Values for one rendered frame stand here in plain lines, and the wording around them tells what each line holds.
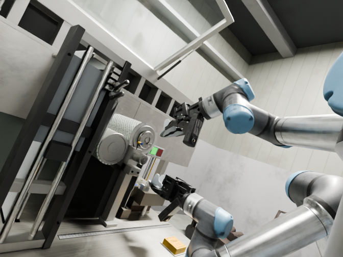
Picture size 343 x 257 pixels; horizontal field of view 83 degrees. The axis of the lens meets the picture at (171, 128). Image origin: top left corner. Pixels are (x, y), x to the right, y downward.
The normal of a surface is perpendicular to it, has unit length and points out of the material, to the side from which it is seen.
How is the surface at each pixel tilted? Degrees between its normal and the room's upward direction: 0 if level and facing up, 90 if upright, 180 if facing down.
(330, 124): 85
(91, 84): 90
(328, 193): 51
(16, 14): 90
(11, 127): 90
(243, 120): 134
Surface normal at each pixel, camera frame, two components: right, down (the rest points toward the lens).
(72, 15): 0.71, 0.24
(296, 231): -0.23, -0.44
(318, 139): -0.92, 0.39
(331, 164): -0.74, -0.36
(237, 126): -0.16, 0.61
